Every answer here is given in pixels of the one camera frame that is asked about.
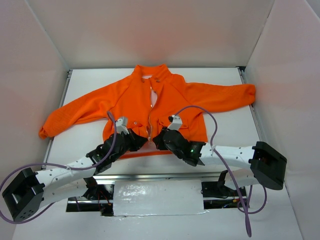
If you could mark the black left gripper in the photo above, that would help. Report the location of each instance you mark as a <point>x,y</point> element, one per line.
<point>130,139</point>

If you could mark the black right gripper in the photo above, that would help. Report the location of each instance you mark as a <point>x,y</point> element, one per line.
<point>164,138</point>

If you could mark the orange zip jacket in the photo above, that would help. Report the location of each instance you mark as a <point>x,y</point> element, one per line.
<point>147,98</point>

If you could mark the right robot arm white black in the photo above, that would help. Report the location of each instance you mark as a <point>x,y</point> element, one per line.
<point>258,164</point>

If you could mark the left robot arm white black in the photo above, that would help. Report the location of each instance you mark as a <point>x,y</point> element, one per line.
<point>31,190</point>

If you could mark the white cover board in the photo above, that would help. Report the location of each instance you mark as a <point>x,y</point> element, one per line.
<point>158,198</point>

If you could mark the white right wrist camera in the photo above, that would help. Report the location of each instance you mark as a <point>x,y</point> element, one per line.
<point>175,122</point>

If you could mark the aluminium table rail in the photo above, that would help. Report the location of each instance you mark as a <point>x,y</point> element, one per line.
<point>158,177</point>

